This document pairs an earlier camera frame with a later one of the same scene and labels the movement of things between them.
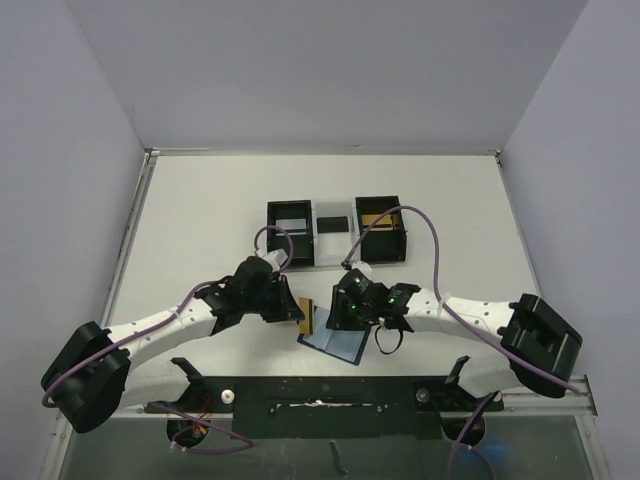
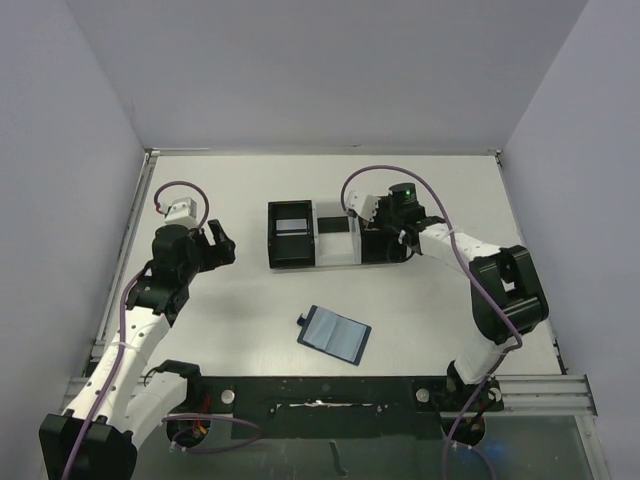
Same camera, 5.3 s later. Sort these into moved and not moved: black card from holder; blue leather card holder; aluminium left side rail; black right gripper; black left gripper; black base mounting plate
Moved: black left gripper; black right gripper
Not moved: aluminium left side rail; blue leather card holder; black card from holder; black base mounting plate
